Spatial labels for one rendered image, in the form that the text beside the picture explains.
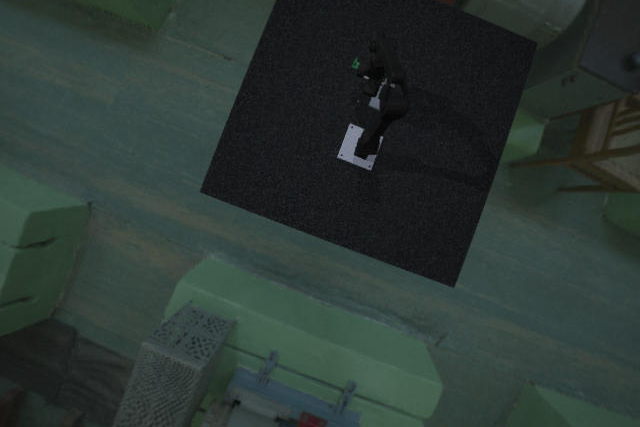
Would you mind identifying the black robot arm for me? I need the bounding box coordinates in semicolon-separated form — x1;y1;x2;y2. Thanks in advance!
354;28;411;160

